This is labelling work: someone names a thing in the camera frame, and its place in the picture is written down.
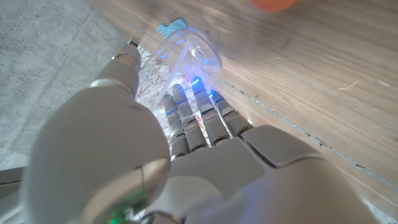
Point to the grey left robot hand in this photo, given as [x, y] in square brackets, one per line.
[217, 168]

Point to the clear spray bottle body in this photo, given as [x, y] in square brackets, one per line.
[199, 53]

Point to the small blue scissors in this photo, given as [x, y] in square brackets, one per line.
[170, 28]

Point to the orange glue stick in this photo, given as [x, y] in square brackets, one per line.
[273, 3]

